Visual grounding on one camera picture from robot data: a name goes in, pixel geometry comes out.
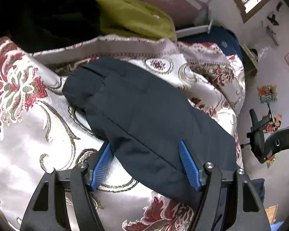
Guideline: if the dark navy padded jacket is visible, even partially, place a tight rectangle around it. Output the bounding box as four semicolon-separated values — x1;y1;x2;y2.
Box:
62;57;239;209

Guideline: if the black mesh office chair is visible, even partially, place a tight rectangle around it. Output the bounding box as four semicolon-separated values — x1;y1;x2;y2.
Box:
246;109;289;164

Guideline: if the floral white red bedspread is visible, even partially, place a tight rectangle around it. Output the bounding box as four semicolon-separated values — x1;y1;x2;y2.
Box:
0;35;245;230

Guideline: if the Winnie the Pooh poster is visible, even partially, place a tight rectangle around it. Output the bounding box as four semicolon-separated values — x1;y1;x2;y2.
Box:
263;114;282;134

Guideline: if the black garment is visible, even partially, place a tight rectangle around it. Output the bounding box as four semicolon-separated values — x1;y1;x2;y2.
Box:
0;0;101;53

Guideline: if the olive green blanket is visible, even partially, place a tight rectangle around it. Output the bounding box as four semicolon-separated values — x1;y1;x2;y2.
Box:
96;0;177;41

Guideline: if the cartoon poster on wall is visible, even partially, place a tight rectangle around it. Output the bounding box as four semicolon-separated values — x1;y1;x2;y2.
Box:
257;85;278;104

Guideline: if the grey metal bed rail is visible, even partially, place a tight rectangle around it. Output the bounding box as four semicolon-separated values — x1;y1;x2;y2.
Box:
175;19;213;38

